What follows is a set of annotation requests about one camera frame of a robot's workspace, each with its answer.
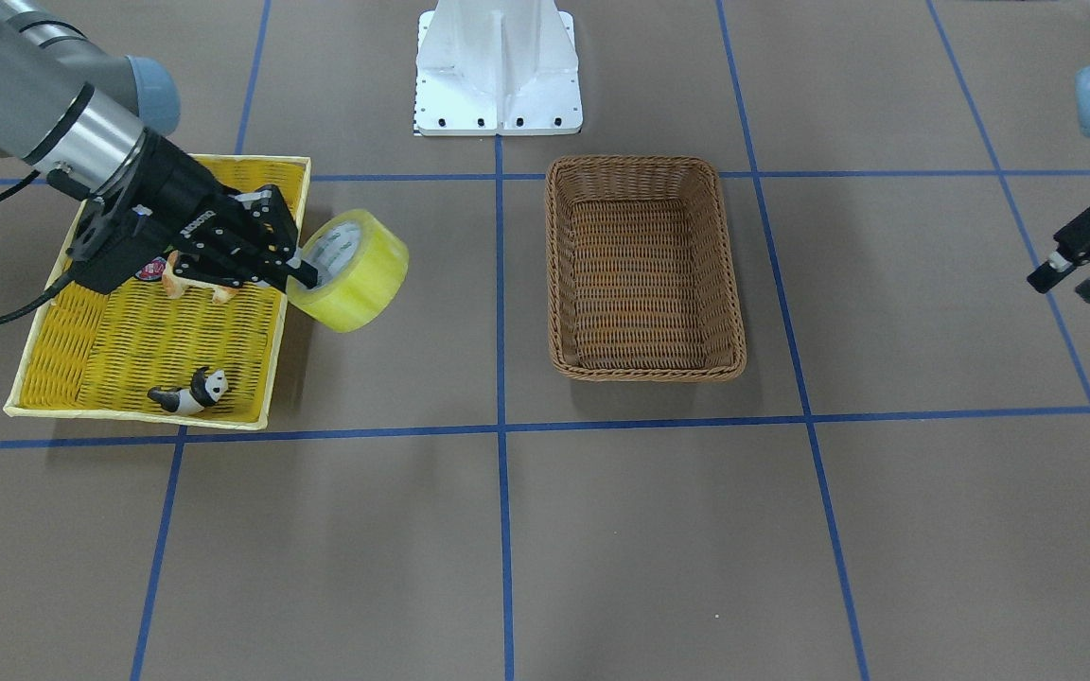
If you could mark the brown wicker basket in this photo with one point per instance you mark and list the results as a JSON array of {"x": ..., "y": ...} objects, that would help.
[{"x": 641, "y": 285}]

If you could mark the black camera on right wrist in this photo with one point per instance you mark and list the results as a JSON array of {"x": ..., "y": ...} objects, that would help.
[{"x": 114, "y": 240}]

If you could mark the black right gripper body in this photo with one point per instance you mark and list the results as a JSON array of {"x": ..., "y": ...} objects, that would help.
[{"x": 178, "y": 184}]

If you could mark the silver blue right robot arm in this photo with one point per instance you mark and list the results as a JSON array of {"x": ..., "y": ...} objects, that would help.
[{"x": 57, "y": 121}]

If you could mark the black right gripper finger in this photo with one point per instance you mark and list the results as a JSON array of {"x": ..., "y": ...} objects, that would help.
[
  {"x": 269, "y": 210},
  {"x": 233, "y": 270}
]

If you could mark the small round can toy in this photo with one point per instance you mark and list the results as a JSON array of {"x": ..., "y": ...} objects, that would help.
[{"x": 153, "y": 272}]

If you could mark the panda figurine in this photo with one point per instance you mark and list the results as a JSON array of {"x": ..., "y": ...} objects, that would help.
[{"x": 206, "y": 388}]

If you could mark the toy bread croissant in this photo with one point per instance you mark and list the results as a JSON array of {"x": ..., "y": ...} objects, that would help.
[{"x": 176, "y": 284}]

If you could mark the yellow plastic basket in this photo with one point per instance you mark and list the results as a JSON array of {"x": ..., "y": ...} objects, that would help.
[{"x": 95, "y": 356}]

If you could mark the yellow tape roll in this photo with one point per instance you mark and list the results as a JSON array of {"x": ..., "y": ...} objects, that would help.
[{"x": 360, "y": 267}]

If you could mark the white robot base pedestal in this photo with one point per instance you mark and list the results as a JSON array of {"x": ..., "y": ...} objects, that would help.
[{"x": 497, "y": 68}]

